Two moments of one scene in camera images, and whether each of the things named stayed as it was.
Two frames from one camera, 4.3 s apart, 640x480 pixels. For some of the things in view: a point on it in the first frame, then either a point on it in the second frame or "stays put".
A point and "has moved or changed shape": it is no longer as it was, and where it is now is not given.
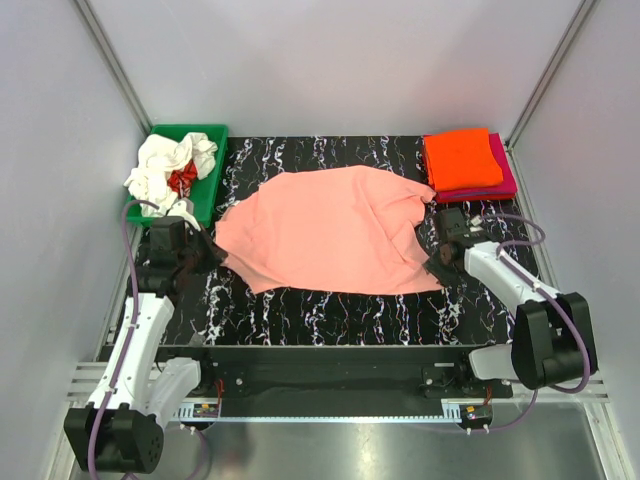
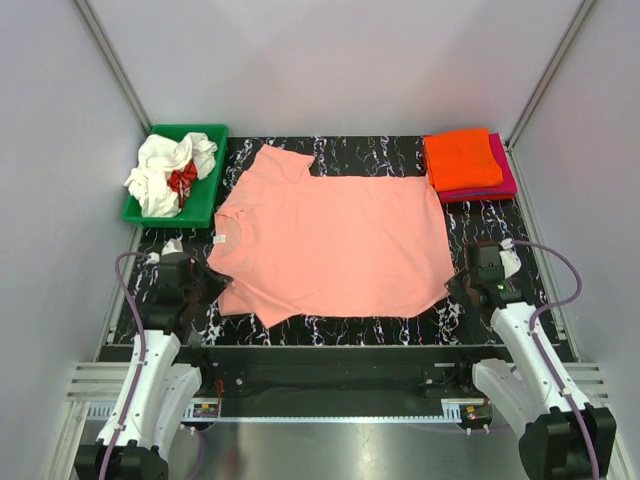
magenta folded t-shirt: x=506 y=189 stays put
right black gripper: x=431 y=265 to x=453 y=287
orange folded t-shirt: x=459 y=159 stays put
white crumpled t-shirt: x=158 y=156 stays put
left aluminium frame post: x=114 y=64 stays put
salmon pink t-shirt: x=353 y=229 has moved or changed shape
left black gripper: x=215 y=253 to x=218 y=282
